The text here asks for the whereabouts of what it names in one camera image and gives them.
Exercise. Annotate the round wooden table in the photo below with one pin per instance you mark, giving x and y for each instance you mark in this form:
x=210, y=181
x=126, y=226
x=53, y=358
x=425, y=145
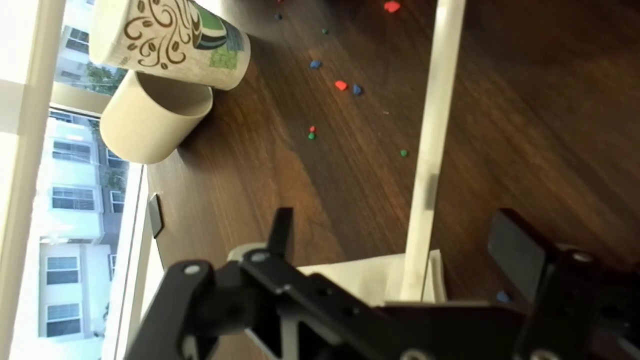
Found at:
x=545, y=121

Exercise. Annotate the silver ladle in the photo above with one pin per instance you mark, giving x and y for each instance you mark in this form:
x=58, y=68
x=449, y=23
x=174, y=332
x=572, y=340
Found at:
x=447, y=34

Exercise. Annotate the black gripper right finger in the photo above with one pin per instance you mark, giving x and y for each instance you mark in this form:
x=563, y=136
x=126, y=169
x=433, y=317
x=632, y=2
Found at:
x=580, y=306

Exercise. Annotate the patterned paper cup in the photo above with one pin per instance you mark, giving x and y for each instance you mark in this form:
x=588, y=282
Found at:
x=170, y=38

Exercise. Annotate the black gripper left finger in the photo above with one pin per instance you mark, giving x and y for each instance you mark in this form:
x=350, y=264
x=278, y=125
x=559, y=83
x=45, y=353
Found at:
x=291, y=314

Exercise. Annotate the white paper roll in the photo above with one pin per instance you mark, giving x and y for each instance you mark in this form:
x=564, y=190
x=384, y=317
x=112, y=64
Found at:
x=148, y=117

